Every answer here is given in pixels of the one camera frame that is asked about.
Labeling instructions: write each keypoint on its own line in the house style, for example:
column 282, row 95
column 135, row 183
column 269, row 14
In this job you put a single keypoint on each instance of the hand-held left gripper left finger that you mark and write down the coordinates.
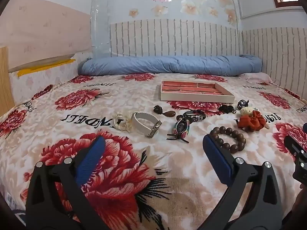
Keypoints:
column 90, row 157

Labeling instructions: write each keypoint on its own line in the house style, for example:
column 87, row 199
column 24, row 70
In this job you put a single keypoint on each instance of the cream spotted hair clip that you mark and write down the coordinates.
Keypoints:
column 247, row 111

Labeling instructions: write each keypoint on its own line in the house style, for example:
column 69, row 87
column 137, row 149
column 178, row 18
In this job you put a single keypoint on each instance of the cream jewelry tray red lining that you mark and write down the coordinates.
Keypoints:
column 191, row 91

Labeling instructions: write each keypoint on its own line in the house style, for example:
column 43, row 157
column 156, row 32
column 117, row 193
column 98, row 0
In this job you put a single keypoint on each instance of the yellow tape strip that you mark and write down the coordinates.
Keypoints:
column 40, row 67

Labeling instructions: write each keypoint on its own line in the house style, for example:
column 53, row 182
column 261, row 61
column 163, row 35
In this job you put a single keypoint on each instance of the flower wall decals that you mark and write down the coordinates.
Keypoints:
column 191, row 7

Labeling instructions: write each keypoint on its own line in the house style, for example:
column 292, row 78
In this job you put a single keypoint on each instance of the white flower scrunchie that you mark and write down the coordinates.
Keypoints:
column 122, row 122

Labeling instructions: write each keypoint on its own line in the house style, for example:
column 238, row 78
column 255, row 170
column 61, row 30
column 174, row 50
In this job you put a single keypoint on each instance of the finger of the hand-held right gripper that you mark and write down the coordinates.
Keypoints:
column 293, row 145

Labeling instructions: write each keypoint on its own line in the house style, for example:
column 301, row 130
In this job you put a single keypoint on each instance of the red floral printed blanket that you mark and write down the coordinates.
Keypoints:
column 148, row 179

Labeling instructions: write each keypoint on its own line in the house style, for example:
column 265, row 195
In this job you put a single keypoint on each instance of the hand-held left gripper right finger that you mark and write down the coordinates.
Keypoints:
column 219, row 159

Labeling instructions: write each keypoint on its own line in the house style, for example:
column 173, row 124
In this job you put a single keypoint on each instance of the black and white hair clip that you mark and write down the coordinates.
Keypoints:
column 242, row 103

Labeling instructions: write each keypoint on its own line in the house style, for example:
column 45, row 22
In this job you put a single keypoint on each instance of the rolled blue duvet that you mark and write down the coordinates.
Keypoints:
column 168, row 64

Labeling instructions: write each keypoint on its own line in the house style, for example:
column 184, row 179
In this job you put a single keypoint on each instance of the clear plastic sheet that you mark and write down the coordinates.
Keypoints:
column 98, row 26

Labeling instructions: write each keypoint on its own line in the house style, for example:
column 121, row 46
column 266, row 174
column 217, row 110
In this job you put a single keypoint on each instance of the pink pillow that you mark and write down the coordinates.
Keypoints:
column 256, row 77

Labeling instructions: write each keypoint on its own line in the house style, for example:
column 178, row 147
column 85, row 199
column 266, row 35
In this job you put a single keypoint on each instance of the floral hair claw clip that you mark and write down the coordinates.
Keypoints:
column 181, row 129

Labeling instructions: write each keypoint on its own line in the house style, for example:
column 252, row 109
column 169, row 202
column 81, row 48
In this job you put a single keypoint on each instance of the wooden bed board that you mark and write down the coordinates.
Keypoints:
column 6, row 81

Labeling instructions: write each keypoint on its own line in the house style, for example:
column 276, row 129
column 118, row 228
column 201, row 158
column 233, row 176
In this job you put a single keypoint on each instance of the orange scrunchie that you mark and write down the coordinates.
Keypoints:
column 250, row 122

